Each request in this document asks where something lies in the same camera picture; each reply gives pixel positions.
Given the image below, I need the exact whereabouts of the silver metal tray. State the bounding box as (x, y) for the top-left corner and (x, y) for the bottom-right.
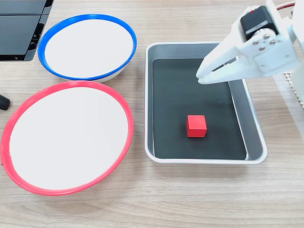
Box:
(144, 42), (268, 165)

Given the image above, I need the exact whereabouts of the pale grey base plate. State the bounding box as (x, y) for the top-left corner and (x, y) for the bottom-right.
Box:
(292, 68), (304, 101)

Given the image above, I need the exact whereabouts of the red cube block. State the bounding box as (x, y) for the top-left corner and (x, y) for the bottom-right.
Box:
(186, 114), (208, 138)

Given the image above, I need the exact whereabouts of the small black rounded object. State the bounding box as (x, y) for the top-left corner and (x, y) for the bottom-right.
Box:
(0, 94), (11, 111)

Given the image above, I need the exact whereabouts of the white perforated mesh mat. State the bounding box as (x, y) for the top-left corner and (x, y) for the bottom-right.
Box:
(284, 71), (304, 109)

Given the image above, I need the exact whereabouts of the black tray liner mat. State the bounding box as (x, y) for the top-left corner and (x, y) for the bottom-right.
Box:
(152, 58), (247, 160)

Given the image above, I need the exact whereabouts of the red and black arm cable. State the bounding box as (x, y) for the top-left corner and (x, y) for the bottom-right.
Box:
(276, 1), (297, 11)

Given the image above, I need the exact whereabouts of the black flat device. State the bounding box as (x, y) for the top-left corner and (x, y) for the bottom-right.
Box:
(0, 0), (55, 62)

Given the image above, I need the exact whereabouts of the white dish red rim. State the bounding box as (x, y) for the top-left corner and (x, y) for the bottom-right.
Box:
(0, 80), (134, 197)

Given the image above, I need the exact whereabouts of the white dish blue rim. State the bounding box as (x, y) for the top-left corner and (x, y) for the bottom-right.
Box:
(37, 13), (138, 83)

